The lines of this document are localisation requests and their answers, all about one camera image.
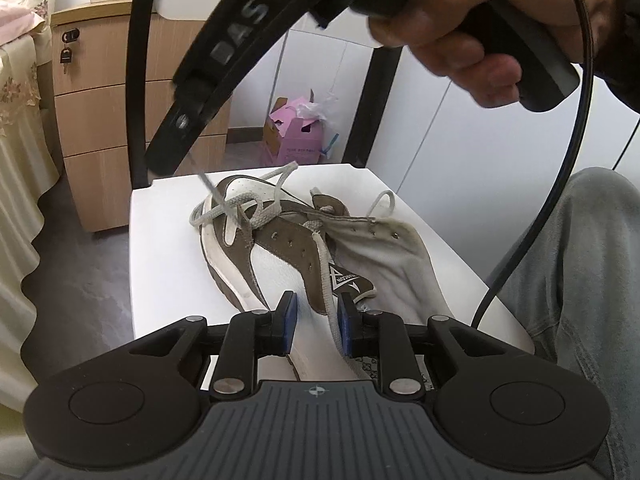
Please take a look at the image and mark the person's right forearm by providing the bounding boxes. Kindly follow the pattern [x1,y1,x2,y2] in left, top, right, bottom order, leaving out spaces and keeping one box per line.
[590,0,640,112]

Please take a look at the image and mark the pink cardboard box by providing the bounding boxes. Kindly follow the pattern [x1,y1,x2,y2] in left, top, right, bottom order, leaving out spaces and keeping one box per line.
[262,88,332,166]

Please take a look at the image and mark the person's right leg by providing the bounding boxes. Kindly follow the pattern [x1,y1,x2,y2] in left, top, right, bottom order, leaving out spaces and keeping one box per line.
[492,167,640,480]

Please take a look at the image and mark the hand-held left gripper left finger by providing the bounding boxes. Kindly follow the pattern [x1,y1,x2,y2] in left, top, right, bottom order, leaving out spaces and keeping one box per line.
[127,290,300,401]

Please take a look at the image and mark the wooden bedside drawer cabinet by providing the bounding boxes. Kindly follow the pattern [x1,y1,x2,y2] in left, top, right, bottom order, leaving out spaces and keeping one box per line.
[49,0,234,234]

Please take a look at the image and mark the white and brown sneaker shoe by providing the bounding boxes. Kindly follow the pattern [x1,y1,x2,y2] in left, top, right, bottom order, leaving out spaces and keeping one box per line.
[189,174,442,382]

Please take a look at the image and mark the black cabinet keys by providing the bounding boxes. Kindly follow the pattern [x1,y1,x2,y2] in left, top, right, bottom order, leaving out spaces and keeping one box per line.
[59,27,81,77]

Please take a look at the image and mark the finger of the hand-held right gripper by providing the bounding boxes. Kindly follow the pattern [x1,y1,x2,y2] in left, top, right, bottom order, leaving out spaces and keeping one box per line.
[143,102,221,178]

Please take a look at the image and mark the white chair with black frame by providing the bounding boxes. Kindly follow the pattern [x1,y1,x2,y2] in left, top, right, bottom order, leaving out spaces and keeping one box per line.
[124,0,537,392]

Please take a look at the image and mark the white shoelace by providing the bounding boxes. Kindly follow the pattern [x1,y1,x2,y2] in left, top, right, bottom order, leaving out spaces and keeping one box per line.
[188,162,397,377]

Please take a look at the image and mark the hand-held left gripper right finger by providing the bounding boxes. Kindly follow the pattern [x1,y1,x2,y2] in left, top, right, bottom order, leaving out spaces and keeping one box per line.
[337,293,506,401]

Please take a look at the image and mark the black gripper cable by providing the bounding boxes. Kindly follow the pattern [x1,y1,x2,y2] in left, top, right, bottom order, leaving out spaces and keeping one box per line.
[470,0,640,329]

